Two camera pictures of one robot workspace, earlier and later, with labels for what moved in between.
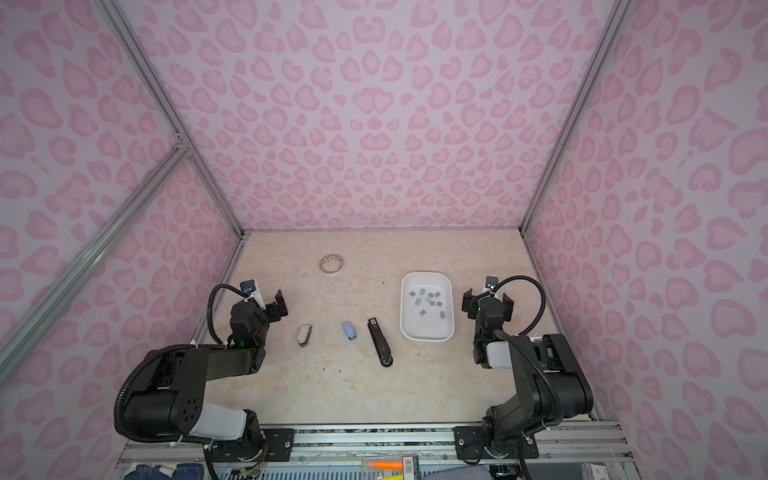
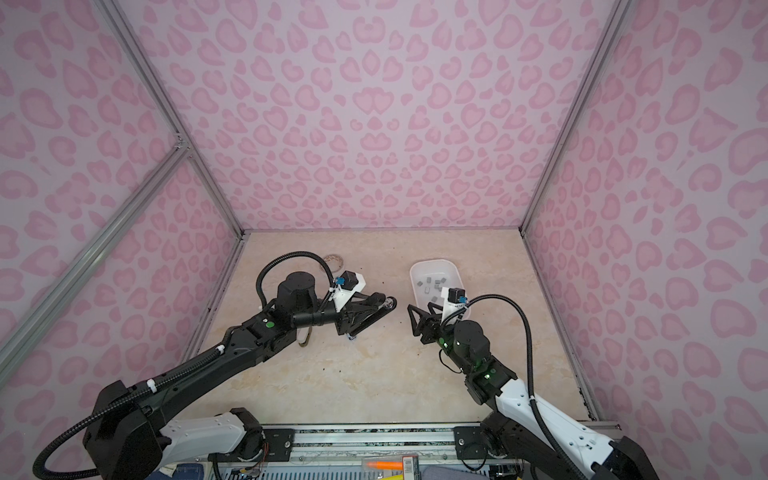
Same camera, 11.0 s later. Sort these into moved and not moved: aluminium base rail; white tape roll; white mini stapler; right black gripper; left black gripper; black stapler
Moved: right black gripper; left black gripper; black stapler
Not moved: white mini stapler; aluminium base rail; white tape roll
